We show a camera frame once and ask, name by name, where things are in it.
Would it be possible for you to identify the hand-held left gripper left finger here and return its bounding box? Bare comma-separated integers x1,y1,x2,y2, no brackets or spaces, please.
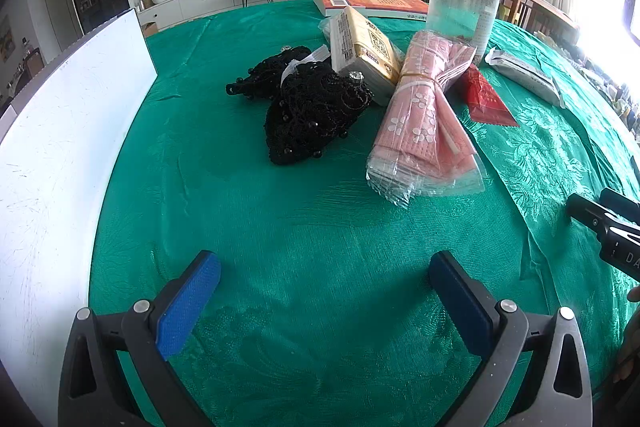
59,250,222,427

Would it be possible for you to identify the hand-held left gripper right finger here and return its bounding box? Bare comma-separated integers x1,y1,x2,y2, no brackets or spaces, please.
429,250,594,427

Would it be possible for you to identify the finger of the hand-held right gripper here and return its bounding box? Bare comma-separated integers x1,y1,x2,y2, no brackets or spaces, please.
599,188,640,226
566,193,614,233

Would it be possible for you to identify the white wipes packet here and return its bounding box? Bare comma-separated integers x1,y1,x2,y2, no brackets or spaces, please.
484,47,566,108

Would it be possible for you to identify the red packet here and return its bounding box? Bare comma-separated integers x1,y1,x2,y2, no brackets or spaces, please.
459,66,519,126

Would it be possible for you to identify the pink face mask pack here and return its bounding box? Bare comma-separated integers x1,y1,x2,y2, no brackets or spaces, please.
366,31,486,210

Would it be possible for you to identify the white box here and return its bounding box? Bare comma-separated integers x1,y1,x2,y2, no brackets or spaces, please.
0,8,158,408

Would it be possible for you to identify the black beaded hairnet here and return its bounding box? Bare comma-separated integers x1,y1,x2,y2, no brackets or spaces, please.
225,46,373,166

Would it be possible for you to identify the beige tissue pack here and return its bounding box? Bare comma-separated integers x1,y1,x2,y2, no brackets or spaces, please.
330,6,405,106

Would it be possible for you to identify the person's right hand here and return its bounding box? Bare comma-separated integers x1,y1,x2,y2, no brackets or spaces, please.
614,283,640,383

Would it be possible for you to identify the wooden crib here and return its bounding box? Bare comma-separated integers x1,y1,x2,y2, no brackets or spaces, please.
462,0,581,38

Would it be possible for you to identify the clear jar with black lid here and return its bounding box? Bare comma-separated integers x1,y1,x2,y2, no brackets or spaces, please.
425,0,503,65

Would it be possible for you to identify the wooden dining chair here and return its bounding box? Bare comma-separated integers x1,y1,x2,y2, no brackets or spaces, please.
20,47,43,82

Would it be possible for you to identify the wall picture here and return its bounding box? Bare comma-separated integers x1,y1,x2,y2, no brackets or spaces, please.
0,14,13,62

